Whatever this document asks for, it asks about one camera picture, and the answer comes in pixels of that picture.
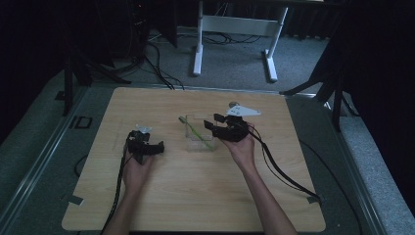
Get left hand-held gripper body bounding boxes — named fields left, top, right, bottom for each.
left=125, top=123, right=155, bottom=163

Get white desk frame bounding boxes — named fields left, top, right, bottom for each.
left=191, top=0, right=290, bottom=83

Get right hand-held gripper cable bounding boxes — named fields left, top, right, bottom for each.
left=247, top=124, right=323, bottom=206

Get black cable loop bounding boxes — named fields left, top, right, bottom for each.
left=73, top=153, right=89, bottom=179

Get person's right hand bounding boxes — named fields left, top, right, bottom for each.
left=220, top=121, right=257, bottom=172

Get black rectangular floor frame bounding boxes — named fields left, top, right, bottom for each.
left=69, top=115, right=93, bottom=130

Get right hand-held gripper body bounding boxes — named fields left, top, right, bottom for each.
left=212, top=104, right=262, bottom=143

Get long black floor cable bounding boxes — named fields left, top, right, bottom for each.
left=299, top=139, right=364, bottom=235

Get person's left hand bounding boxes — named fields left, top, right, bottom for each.
left=121, top=145, right=158, bottom=197

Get metal floor rail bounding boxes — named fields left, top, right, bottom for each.
left=321, top=99, right=388, bottom=235
left=0, top=85, right=90, bottom=226

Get green toothbrush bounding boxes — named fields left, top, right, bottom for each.
left=178, top=115, right=215, bottom=151

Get clear plastic box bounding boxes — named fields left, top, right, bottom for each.
left=184, top=114, right=219, bottom=154

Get black floor cables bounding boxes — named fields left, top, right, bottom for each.
left=142, top=41, right=186, bottom=91

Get black metal stand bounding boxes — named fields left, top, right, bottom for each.
left=62, top=48, right=132, bottom=118
left=279, top=55, right=360, bottom=132

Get cables under white desk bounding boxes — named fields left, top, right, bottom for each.
left=201, top=31, right=262, bottom=46

